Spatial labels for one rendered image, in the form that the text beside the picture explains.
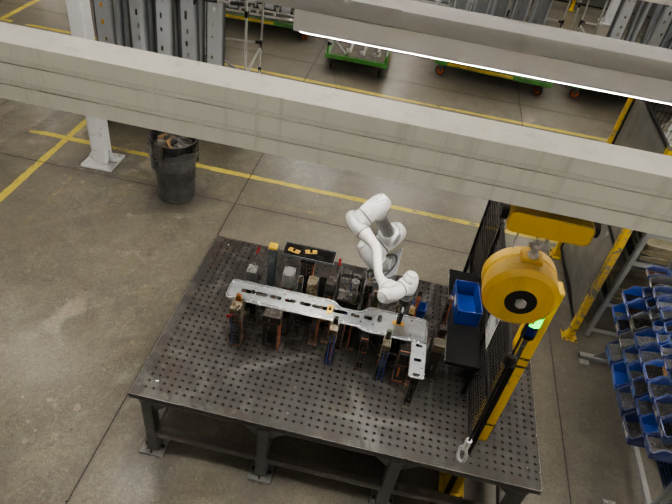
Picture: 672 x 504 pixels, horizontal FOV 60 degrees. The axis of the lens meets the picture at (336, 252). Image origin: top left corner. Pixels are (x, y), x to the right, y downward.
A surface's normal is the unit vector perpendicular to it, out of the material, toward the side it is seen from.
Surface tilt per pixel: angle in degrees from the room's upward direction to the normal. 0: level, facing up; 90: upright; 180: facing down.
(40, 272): 0
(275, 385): 0
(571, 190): 90
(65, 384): 0
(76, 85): 90
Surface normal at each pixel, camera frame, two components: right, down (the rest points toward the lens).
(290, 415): 0.12, -0.75
